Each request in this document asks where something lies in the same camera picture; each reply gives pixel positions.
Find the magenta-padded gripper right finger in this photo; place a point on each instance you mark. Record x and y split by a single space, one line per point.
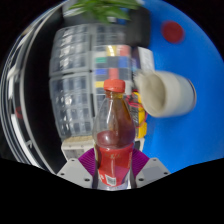
153 170

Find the green potted plant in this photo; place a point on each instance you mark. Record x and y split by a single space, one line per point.
103 8

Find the plain black box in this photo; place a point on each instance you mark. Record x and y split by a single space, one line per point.
138 30

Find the yellow multimeter with red leads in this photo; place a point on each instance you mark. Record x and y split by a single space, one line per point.
141 120

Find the clear bottle red drink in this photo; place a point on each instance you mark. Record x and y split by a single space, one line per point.
113 146

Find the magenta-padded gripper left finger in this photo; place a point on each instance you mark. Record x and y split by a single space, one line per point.
73 170

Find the black box with label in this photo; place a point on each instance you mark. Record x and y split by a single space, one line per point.
146 58

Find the flat round red coaster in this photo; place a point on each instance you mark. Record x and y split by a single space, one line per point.
172 31

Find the dark overhead shelf unit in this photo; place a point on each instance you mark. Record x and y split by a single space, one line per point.
30 100

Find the cream ceramic mug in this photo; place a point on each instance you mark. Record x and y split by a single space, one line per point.
173 95

